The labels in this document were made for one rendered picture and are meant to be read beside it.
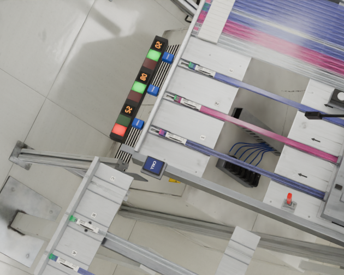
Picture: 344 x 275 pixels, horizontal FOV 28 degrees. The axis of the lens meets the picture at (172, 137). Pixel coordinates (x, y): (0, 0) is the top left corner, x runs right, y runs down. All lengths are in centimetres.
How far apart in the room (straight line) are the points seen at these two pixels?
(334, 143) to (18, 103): 116
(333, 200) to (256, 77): 67
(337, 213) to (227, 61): 54
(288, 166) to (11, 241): 110
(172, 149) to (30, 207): 81
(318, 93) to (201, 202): 53
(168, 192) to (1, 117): 67
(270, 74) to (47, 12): 85
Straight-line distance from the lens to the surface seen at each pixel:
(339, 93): 196
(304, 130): 196
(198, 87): 198
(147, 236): 288
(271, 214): 190
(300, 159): 194
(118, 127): 196
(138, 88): 200
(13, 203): 254
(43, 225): 235
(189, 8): 258
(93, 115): 268
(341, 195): 187
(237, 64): 201
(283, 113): 246
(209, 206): 224
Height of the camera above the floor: 229
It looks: 52 degrees down
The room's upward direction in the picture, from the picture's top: 93 degrees clockwise
